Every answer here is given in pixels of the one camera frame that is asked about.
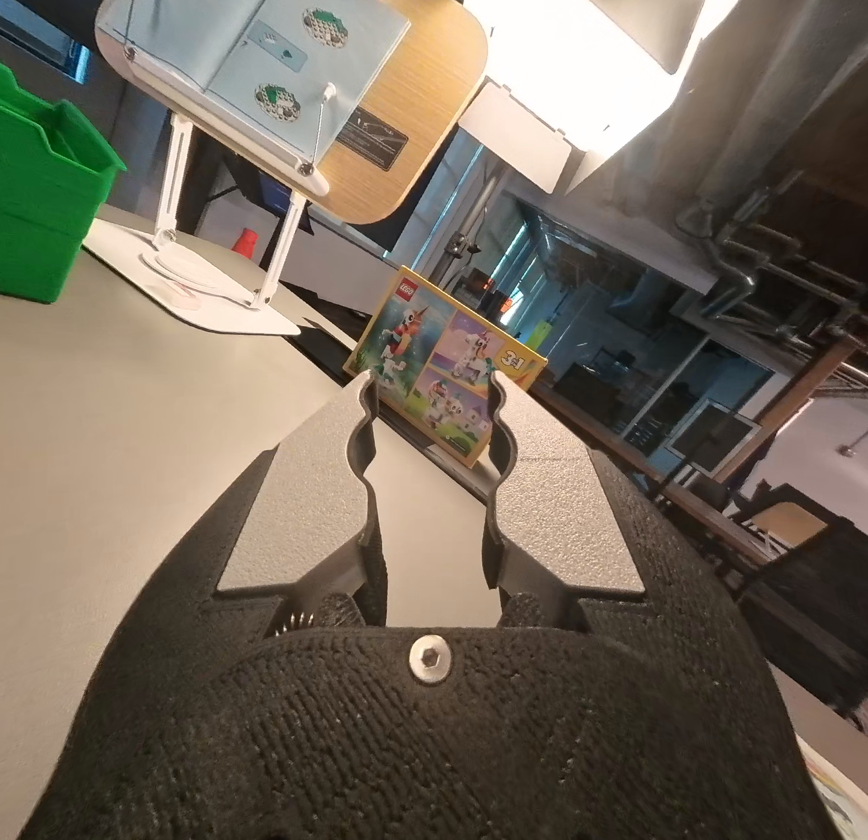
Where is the dark monitor screen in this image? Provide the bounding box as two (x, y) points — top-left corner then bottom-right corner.
(0, 0), (92, 85)

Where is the studio light panel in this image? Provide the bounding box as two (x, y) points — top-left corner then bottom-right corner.
(461, 0), (743, 193)

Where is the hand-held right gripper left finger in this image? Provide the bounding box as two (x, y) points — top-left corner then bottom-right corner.
(216, 370), (391, 617)

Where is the folded paper leaflet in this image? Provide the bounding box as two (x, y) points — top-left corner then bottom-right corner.
(797, 735), (868, 840)

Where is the yellow lego set box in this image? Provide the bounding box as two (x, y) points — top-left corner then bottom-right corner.
(344, 266), (549, 471)

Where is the wooden book stand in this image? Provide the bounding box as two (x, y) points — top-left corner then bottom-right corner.
(81, 0), (489, 337)

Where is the open instruction booklet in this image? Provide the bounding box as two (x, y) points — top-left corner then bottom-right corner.
(105, 0), (412, 166)

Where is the green plastic bin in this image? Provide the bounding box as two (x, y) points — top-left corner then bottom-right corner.
(0, 61), (128, 305)

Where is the black office chair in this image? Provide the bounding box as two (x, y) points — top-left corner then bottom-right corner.
(732, 481), (868, 712)

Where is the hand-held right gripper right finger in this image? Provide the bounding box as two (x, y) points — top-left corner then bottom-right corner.
(481, 371), (646, 604)

